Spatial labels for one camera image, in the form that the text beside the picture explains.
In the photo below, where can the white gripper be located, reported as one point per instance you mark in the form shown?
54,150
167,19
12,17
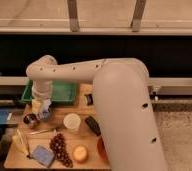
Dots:
41,90

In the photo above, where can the yellow banana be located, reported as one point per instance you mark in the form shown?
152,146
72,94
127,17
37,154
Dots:
21,142

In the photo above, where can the black remote control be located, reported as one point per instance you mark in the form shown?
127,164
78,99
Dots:
93,125

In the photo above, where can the orange bowl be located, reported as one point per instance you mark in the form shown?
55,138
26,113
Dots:
101,150

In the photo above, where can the blue sponge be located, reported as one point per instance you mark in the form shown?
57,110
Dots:
43,156

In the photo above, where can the green plastic tray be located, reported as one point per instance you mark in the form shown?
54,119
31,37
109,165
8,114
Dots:
63,93

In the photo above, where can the dark red grape bunch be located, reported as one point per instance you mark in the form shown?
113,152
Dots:
58,147

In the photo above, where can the blue object at left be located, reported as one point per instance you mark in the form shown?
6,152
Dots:
0,116

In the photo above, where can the metal cup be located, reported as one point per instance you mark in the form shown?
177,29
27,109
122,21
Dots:
31,120

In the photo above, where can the white plastic cup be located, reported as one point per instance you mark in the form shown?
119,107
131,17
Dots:
72,122

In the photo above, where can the light blue towel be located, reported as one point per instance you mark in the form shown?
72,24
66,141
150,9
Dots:
44,112

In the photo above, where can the yellow round fruit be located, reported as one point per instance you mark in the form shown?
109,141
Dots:
80,153

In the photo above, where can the metal spoon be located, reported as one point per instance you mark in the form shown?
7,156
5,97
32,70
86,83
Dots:
44,131

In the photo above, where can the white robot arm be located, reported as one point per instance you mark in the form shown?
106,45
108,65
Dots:
122,103

